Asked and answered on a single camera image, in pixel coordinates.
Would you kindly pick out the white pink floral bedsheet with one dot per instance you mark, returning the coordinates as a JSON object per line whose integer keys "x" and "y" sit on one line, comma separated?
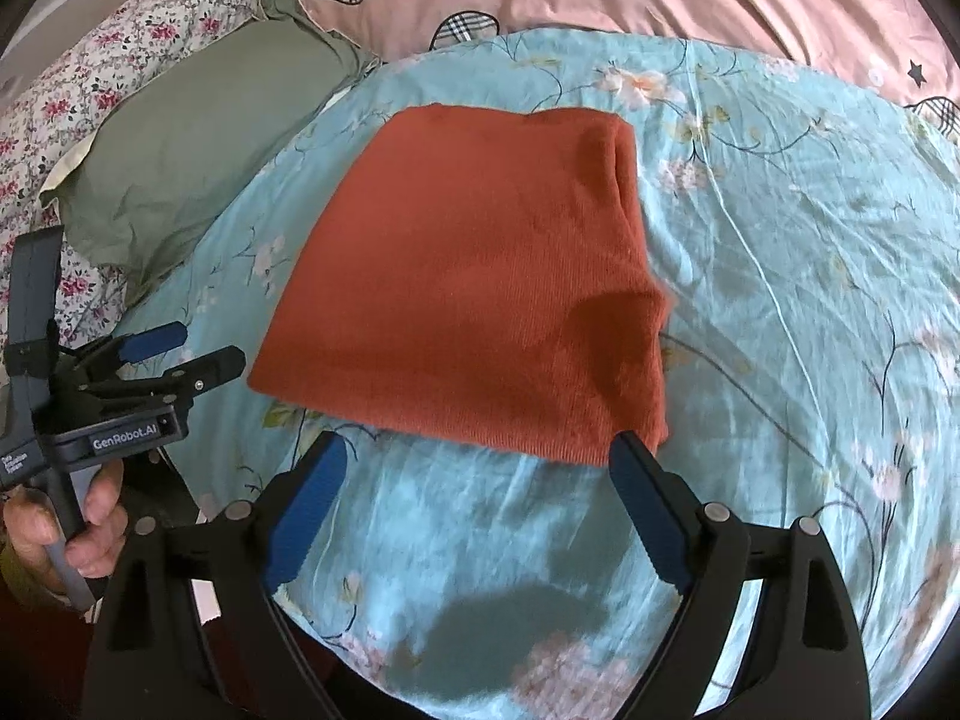
{"x": 69, "y": 100}

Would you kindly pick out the light blue floral quilt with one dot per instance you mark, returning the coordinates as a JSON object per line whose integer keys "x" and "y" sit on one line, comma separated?
{"x": 808, "y": 233}

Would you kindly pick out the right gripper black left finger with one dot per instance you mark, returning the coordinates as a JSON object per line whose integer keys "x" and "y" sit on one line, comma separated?
{"x": 149, "y": 657}

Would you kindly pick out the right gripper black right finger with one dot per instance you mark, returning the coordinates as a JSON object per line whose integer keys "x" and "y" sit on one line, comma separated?
{"x": 804, "y": 657}

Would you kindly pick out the person's left hand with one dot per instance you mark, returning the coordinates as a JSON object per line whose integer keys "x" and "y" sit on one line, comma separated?
{"x": 92, "y": 553}

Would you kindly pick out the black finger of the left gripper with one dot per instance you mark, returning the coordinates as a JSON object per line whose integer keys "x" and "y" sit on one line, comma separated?
{"x": 106, "y": 356}
{"x": 183, "y": 382}

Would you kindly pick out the sage green pillow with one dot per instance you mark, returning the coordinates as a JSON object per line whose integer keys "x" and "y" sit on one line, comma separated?
{"x": 171, "y": 158}

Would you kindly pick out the rust orange knit sweater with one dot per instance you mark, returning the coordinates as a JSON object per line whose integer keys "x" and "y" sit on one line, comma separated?
{"x": 480, "y": 276}

